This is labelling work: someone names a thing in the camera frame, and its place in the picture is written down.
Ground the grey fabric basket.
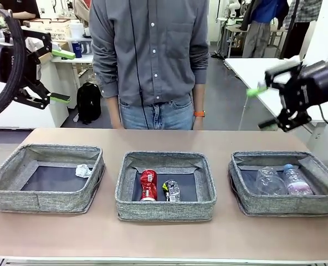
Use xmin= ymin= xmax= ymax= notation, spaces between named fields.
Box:
xmin=228 ymin=150 xmax=328 ymax=217
xmin=115 ymin=151 xmax=218 ymax=222
xmin=0 ymin=143 xmax=106 ymax=214

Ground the crushed black soda can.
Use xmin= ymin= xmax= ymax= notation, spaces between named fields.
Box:
xmin=162 ymin=179 xmax=182 ymax=203

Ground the person in grey shirt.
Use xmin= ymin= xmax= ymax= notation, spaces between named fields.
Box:
xmin=89 ymin=0 xmax=211 ymax=130

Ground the blue bottle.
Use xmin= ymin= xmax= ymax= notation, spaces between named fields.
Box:
xmin=71 ymin=39 xmax=84 ymax=59

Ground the person's left forearm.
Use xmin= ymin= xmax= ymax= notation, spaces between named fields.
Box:
xmin=193 ymin=82 xmax=207 ymax=111

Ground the crushed red soda can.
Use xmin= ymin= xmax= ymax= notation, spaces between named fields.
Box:
xmin=139 ymin=168 xmax=158 ymax=202

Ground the person's right forearm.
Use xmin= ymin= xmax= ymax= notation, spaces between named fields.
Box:
xmin=93 ymin=41 xmax=121 ymax=114

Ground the clear plastic water bottle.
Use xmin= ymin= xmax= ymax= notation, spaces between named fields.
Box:
xmin=281 ymin=163 xmax=315 ymax=196

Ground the large white table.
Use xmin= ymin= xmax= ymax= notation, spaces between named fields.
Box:
xmin=224 ymin=57 xmax=328 ymax=131

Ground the small white desk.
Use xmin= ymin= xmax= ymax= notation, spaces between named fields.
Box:
xmin=51 ymin=51 xmax=95 ymax=84

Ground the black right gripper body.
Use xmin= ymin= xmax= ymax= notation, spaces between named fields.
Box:
xmin=279 ymin=58 xmax=328 ymax=111

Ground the white slatted crate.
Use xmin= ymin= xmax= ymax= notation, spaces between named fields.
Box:
xmin=25 ymin=17 xmax=72 ymax=43

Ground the person's left hand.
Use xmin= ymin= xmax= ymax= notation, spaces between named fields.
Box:
xmin=192 ymin=116 xmax=206 ymax=130

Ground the person in beige top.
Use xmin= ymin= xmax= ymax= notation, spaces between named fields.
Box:
xmin=74 ymin=0 xmax=93 ymax=20

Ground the person in black shirt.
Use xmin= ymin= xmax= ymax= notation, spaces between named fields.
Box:
xmin=0 ymin=0 xmax=40 ymax=26

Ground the clear plastic cup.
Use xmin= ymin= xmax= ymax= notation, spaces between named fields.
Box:
xmin=255 ymin=166 xmax=288 ymax=196

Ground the person in plaid shirt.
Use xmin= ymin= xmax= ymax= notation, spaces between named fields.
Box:
xmin=279 ymin=0 xmax=324 ymax=60

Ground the person's right hand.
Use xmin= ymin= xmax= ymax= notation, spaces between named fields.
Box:
xmin=109 ymin=109 xmax=124 ymax=130

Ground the white counter with wooden top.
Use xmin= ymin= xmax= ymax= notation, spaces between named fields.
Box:
xmin=0 ymin=40 xmax=70 ymax=129

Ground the black backpack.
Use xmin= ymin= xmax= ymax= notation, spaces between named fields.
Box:
xmin=76 ymin=81 xmax=103 ymax=125

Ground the white plastic jug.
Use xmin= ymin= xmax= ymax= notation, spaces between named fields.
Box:
xmin=69 ymin=19 xmax=85 ymax=40

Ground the person in blue jacket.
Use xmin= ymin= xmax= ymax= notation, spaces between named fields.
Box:
xmin=240 ymin=0 xmax=291 ymax=58

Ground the white paper ball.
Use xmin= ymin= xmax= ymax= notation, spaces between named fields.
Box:
xmin=75 ymin=163 xmax=93 ymax=178

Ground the thin black cord on shirt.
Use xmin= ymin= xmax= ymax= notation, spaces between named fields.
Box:
xmin=127 ymin=0 xmax=150 ymax=130

